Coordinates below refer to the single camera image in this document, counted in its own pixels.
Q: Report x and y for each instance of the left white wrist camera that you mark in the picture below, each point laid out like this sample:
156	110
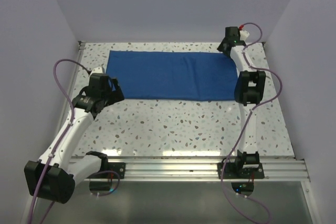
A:
98	70

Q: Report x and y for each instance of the blue cloth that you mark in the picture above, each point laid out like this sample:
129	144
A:
192	76

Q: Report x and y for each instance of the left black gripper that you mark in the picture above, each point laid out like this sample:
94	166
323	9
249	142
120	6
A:
115	96

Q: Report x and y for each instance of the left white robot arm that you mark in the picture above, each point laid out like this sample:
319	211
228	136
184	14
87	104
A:
52	176

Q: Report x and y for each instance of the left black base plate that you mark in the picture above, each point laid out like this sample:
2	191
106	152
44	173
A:
118	167

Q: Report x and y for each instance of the aluminium mounting rail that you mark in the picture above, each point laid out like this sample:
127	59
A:
204	169

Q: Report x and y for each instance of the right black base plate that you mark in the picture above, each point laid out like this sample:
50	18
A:
232	172

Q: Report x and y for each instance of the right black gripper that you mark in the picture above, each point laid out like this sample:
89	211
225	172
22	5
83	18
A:
221	47

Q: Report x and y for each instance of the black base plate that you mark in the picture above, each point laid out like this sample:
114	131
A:
232	172
118	167

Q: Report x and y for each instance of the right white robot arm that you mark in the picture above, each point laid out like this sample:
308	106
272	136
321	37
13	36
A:
249	92

